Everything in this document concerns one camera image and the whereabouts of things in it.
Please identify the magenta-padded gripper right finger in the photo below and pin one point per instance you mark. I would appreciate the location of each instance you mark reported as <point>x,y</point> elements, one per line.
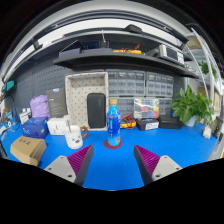
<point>165,166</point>

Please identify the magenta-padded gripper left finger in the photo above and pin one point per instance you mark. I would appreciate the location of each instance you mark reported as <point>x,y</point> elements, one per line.
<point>60,166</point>

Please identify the blue drink bottle gold cap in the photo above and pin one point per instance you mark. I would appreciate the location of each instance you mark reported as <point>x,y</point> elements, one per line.
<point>113,125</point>

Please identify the brown cardboard box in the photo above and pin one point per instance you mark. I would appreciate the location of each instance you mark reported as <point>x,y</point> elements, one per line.
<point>28,150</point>

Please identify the white cardboard box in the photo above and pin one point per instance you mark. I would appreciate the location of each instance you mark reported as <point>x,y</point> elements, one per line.
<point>57,126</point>

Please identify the metal spoon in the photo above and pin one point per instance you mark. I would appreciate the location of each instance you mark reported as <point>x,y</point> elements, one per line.
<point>68,126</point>

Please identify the flat black box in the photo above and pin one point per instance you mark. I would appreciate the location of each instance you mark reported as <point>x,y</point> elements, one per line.
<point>170,122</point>

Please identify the blue cardboard box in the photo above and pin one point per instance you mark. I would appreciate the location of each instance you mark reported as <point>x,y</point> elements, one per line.
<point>35,127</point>

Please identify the flat round red coaster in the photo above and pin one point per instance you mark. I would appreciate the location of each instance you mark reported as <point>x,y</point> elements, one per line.
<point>112,147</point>

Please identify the yellow multimeter red leads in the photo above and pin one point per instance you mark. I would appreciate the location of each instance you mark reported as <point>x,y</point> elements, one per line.
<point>128,123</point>

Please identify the clear organizer coloured parts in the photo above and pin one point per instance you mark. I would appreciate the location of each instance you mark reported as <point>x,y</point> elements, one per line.
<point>146,108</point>

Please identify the purple plastic bag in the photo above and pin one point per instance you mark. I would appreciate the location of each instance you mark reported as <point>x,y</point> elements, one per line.
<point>40,106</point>

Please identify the dark grey upright box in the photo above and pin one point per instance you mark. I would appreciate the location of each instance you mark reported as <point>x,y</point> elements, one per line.
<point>56,102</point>

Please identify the black hard case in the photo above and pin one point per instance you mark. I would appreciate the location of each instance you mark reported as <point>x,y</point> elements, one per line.
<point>96,111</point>

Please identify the green potted plant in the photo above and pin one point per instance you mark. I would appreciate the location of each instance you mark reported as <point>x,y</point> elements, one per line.
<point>190,105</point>

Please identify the grey small-parts drawer cabinet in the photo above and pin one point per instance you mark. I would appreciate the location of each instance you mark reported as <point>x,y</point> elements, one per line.
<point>126,83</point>
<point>159,85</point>
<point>126,106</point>

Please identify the beige dotted fabric bin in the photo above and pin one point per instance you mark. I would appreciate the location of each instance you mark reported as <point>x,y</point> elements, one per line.
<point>77,96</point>

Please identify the black wall shelf unit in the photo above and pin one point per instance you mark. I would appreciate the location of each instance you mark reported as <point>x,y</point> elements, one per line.
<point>123,60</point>

